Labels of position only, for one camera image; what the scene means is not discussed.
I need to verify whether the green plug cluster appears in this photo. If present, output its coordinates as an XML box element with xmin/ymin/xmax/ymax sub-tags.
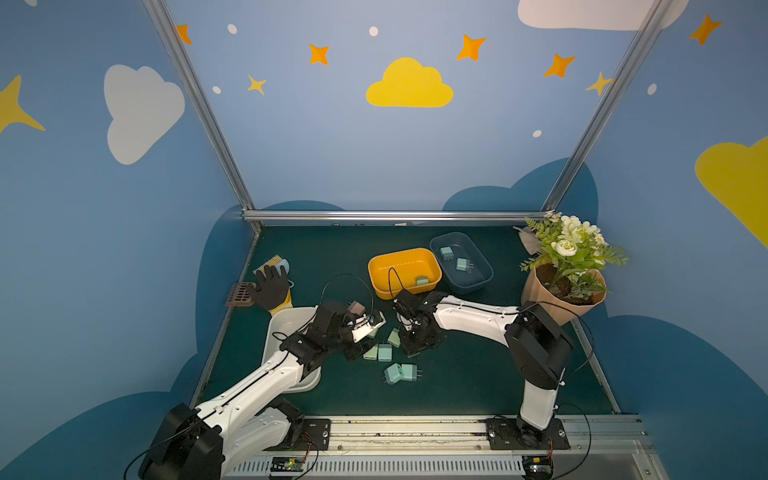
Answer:
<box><xmin>387</xmin><ymin>328</ymin><xmax>401</xmax><ymax>348</ymax></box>

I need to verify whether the pink plug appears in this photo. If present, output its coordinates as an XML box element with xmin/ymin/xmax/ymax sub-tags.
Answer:
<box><xmin>347</xmin><ymin>301</ymin><xmax>366</xmax><ymax>317</ymax></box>

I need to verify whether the blue plug isolated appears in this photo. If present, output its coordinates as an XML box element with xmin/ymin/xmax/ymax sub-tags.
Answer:
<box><xmin>455</xmin><ymin>258</ymin><xmax>474</xmax><ymax>272</ymax></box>

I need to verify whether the blue plug cluster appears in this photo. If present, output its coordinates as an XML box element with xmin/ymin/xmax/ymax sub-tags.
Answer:
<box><xmin>377</xmin><ymin>344</ymin><xmax>393</xmax><ymax>363</ymax></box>
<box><xmin>440</xmin><ymin>246</ymin><xmax>454</xmax><ymax>261</ymax></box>

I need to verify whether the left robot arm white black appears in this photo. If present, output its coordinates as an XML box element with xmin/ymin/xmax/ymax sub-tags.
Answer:
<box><xmin>136</xmin><ymin>302</ymin><xmax>386</xmax><ymax>479</ymax></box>

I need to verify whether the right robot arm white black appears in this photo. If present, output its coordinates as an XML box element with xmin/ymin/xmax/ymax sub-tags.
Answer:
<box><xmin>394</xmin><ymin>290</ymin><xmax>573</xmax><ymax>434</ymax></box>

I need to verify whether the white storage tray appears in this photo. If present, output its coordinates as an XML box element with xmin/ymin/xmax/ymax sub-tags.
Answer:
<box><xmin>262</xmin><ymin>306</ymin><xmax>321</xmax><ymax>394</ymax></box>

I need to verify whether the yellow storage box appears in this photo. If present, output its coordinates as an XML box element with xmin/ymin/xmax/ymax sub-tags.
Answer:
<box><xmin>368</xmin><ymin>248</ymin><xmax>443</xmax><ymax>300</ymax></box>

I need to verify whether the blue storage box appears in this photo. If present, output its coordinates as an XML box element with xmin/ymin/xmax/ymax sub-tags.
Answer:
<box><xmin>429</xmin><ymin>232</ymin><xmax>494</xmax><ymax>295</ymax></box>

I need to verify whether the green plug left middle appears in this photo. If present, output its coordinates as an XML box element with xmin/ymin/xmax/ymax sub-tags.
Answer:
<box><xmin>363</xmin><ymin>344</ymin><xmax>378</xmax><ymax>361</ymax></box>

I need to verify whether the green plug bottom right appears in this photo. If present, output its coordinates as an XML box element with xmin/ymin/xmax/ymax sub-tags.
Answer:
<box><xmin>400</xmin><ymin>364</ymin><xmax>421</xmax><ymax>382</ymax></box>

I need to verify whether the blue plug bottom left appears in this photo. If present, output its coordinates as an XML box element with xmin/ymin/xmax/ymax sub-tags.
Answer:
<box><xmin>384</xmin><ymin>363</ymin><xmax>404</xmax><ymax>385</ymax></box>

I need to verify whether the black rubber glove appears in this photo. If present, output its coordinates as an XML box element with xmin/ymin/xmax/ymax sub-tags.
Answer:
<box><xmin>245</xmin><ymin>265</ymin><xmax>291</xmax><ymax>314</ymax></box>

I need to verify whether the yellow blue sponge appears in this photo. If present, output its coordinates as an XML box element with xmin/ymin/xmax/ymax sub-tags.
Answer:
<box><xmin>253</xmin><ymin>255</ymin><xmax>290</xmax><ymax>275</ymax></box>

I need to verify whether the brown grid drain cover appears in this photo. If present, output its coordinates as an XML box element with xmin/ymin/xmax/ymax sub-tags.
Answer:
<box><xmin>225</xmin><ymin>282</ymin><xmax>256</xmax><ymax>308</ymax></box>

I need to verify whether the potted artificial flower plant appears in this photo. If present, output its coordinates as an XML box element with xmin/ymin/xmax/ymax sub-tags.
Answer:
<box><xmin>520</xmin><ymin>211</ymin><xmax>628</xmax><ymax>326</ymax></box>

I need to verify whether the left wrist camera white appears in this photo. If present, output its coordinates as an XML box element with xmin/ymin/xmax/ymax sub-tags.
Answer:
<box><xmin>351</xmin><ymin>310</ymin><xmax>386</xmax><ymax>343</ymax></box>

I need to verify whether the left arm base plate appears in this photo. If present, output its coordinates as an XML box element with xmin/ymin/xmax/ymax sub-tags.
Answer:
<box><xmin>268</xmin><ymin>418</ymin><xmax>332</xmax><ymax>451</ymax></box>

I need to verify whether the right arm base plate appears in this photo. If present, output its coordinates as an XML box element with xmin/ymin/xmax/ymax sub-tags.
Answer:
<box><xmin>484</xmin><ymin>415</ymin><xmax>570</xmax><ymax>451</ymax></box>

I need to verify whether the aluminium frame back bar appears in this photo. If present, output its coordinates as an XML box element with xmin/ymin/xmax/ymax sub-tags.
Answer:
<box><xmin>242</xmin><ymin>210</ymin><xmax>545</xmax><ymax>223</ymax></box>

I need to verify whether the aluminium frame rail front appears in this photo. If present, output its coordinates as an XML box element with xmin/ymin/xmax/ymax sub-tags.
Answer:
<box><xmin>220</xmin><ymin>414</ymin><xmax>668</xmax><ymax>479</ymax></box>

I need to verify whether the aluminium frame right post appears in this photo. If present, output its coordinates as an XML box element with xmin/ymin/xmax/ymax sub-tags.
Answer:
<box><xmin>540</xmin><ymin>0</ymin><xmax>673</xmax><ymax>212</ymax></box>

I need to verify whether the aluminium frame post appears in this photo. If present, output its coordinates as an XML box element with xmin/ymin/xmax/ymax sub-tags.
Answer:
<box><xmin>142</xmin><ymin>0</ymin><xmax>263</xmax><ymax>238</ymax></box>
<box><xmin>540</xmin><ymin>0</ymin><xmax>673</xmax><ymax>212</ymax></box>

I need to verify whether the aluminium frame left post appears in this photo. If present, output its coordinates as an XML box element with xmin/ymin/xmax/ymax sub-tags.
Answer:
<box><xmin>142</xmin><ymin>0</ymin><xmax>263</xmax><ymax>238</ymax></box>

